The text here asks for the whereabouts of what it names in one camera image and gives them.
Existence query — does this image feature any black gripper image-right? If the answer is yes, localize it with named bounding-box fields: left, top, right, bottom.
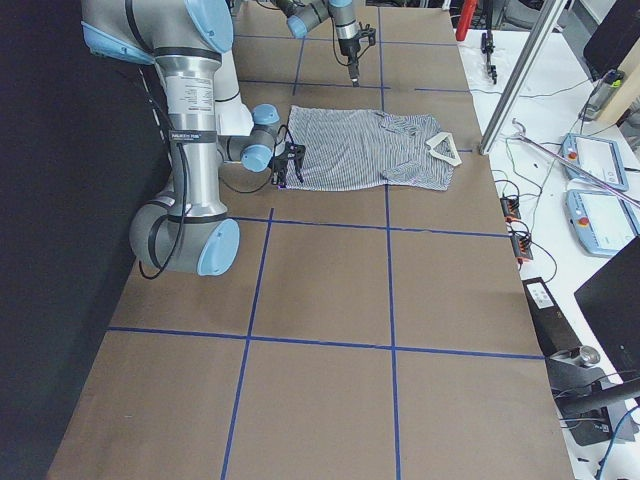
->
left=334, top=22, right=376, bottom=87

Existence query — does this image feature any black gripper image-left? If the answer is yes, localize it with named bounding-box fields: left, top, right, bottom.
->
left=271, top=142, right=306, bottom=189

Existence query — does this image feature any navy white striped polo shirt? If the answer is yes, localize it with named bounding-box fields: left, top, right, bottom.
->
left=287, top=106, right=462, bottom=192

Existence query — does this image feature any silver robot arm image-left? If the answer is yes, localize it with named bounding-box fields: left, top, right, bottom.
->
left=82, top=1, right=305, bottom=276

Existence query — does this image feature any red cylinder object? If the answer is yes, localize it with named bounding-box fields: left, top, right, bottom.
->
left=455, top=0, right=478, bottom=42

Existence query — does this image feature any black tool on white table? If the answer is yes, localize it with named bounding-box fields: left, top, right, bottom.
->
left=481, top=29, right=498, bottom=85

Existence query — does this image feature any orange connector block upper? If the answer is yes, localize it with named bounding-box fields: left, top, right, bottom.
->
left=499, top=196, right=521, bottom=223

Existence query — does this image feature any orange connector block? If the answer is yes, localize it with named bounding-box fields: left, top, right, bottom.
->
left=510, top=231, right=533, bottom=265
left=499, top=196, right=521, bottom=223

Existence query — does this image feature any orange connector block lower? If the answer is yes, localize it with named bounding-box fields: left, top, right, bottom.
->
left=510, top=231, right=533, bottom=265

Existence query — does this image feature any upper teach pendant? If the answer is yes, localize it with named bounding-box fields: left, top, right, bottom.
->
left=561, top=133, right=629, bottom=192

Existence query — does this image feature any teach pendant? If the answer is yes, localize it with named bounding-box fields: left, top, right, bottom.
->
left=561, top=133, right=629, bottom=192
left=565, top=189, right=639, bottom=257

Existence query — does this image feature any black monitor upper right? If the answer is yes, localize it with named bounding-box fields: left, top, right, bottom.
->
left=583, top=0, right=639, bottom=79

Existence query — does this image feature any black monitor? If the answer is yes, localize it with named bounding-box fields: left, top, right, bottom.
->
left=583, top=0, right=639, bottom=79
left=574, top=238, right=640, bottom=371

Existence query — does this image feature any lower teach pendant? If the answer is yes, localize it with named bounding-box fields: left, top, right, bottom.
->
left=565, top=189, right=639, bottom=257

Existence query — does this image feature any black box with white label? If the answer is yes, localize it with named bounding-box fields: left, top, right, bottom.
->
left=522, top=277, right=581, bottom=357

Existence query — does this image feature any black monitor lower right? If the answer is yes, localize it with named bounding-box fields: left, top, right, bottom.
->
left=574, top=238, right=640, bottom=371

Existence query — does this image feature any black monitor stand base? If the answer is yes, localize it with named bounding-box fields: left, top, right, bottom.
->
left=545, top=347, right=639, bottom=447

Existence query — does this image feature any black cable on image-right arm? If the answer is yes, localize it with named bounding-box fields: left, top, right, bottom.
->
left=329, top=19, right=376, bottom=69

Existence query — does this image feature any black cable on image-left arm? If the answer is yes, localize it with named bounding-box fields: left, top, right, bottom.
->
left=137, top=74, right=296, bottom=281

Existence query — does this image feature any aluminium frame post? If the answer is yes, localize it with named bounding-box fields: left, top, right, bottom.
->
left=479, top=0, right=566, bottom=155

